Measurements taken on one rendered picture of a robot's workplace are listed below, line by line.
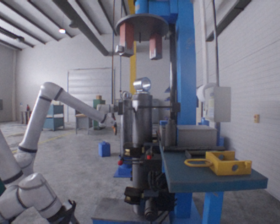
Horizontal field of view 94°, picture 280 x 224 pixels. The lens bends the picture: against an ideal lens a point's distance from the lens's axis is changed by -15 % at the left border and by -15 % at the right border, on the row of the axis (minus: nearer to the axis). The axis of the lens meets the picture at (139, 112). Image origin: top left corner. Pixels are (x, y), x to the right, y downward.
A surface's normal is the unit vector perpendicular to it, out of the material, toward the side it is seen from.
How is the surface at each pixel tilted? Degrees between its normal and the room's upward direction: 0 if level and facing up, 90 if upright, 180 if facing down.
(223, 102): 90
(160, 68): 90
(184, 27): 90
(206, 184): 90
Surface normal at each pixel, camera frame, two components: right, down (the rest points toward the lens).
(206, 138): -0.07, 0.04
